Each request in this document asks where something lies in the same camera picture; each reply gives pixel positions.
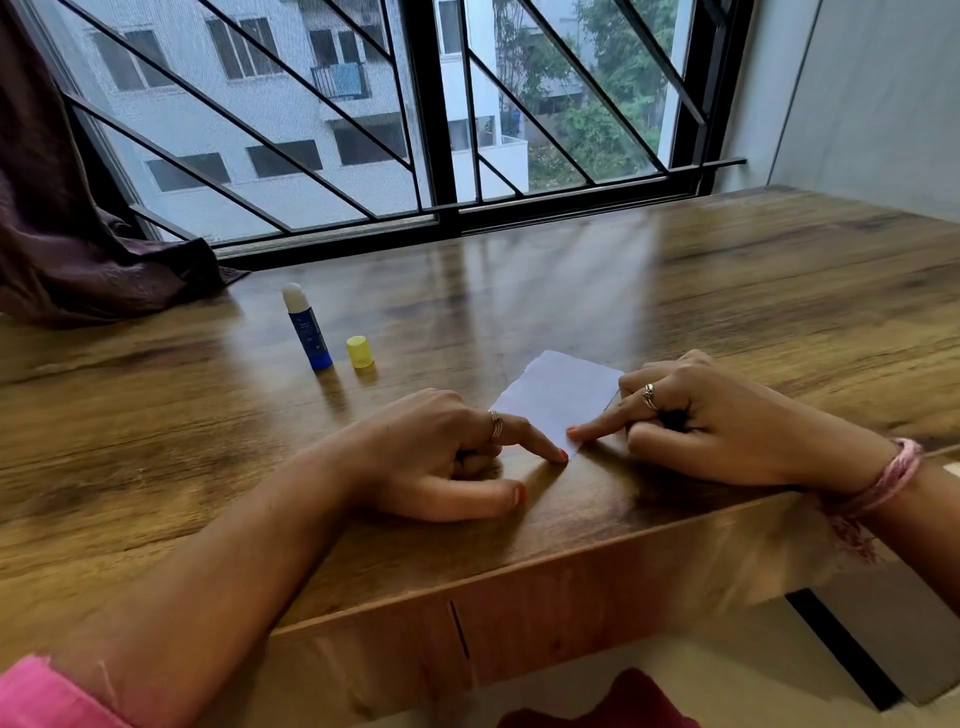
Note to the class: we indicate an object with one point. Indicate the person's left hand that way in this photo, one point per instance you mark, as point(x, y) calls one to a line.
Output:
point(412, 457)

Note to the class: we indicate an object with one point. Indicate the person's right hand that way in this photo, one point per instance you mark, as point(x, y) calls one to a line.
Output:
point(750, 435)

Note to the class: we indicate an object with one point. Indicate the yellow glue stick cap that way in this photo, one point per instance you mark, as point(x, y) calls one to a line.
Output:
point(360, 352)

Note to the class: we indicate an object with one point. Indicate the blue glue stick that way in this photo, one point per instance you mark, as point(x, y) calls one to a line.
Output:
point(310, 334)

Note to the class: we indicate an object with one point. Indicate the white paper piece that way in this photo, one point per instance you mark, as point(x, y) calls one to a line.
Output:
point(559, 390)

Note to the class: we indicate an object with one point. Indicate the person's left forearm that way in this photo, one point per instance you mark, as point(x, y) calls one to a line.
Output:
point(210, 585)

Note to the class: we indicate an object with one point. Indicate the black table leg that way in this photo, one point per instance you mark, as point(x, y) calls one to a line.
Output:
point(844, 649)

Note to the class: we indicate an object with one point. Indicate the black metal window grille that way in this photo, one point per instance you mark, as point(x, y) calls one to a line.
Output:
point(727, 163)

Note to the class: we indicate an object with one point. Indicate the maroon garment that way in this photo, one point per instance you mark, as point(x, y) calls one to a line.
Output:
point(600, 709)

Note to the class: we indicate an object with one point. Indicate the green trees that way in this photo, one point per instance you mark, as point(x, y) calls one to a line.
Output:
point(600, 120)

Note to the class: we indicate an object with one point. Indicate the white apartment building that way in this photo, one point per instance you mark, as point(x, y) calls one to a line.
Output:
point(285, 112)

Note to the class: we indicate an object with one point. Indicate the purple curtain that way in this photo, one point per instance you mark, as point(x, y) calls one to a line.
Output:
point(60, 240)

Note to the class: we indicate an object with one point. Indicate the pink sleeve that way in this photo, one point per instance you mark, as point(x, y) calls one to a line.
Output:
point(45, 701)

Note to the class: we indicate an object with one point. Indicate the black window frame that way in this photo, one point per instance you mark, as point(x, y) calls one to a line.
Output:
point(429, 105)

